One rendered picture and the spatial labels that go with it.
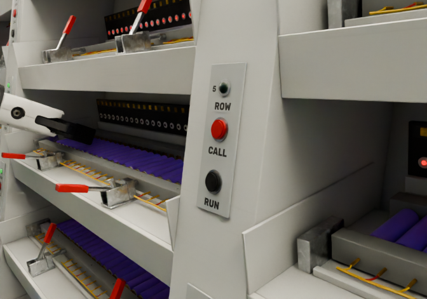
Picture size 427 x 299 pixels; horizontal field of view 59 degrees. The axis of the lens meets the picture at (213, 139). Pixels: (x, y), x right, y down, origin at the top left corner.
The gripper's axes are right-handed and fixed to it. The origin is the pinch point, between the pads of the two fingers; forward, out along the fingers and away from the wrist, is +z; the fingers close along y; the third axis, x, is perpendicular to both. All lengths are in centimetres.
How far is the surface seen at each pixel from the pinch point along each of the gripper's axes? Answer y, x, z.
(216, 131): -48.7, -2.5, -8.5
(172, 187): -35.2, 3.5, -1.1
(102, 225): -27.9, 10.7, -4.3
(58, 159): -2.1, 5.7, -2.9
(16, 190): 16.7, 15.4, -2.4
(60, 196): -13.1, 10.4, -4.7
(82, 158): -9.7, 4.0, -2.0
